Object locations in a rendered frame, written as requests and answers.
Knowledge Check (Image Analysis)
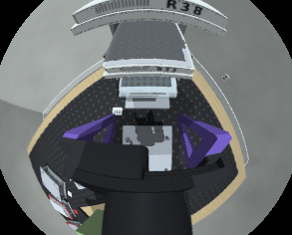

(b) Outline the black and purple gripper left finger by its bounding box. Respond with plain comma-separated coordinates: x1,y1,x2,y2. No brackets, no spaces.
63,114,117,143

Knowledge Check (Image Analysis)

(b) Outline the grey plate hotel rack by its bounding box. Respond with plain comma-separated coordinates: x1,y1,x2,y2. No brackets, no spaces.
109,23,187,109

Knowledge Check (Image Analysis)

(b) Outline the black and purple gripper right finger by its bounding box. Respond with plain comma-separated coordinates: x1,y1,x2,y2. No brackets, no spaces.
177,114,232,168

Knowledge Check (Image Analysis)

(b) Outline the black perforated breadboard table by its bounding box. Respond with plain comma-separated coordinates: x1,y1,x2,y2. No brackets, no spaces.
29,77,238,224

